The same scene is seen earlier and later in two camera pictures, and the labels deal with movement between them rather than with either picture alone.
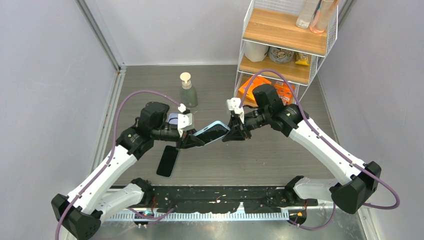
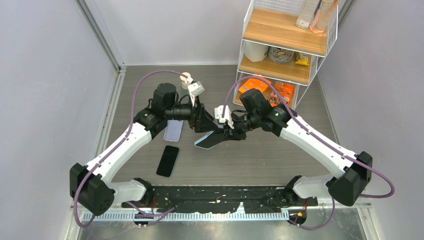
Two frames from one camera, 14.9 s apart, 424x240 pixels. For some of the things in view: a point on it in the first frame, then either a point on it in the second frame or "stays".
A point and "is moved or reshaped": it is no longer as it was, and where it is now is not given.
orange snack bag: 284,92 stays
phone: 212,132 is moved or reshaped
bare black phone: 167,161 stays
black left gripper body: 184,135 to 194,121
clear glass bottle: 306,14 stays
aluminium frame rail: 107,44 stays
